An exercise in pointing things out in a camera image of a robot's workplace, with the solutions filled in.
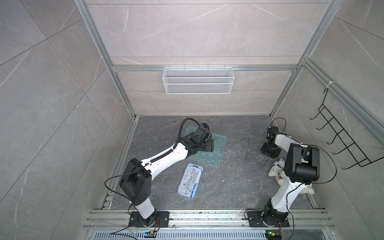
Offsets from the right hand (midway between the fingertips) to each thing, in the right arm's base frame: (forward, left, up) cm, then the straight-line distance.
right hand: (268, 153), depth 97 cm
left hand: (-1, +40, +17) cm, 43 cm away
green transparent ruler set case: (-2, +36, 0) cm, 36 cm away
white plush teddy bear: (-26, -9, +7) cm, 28 cm away
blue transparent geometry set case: (-18, +52, +2) cm, 55 cm away
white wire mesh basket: (+41, +46, +30) cm, 69 cm away
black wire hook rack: (-21, -18, +32) cm, 43 cm away
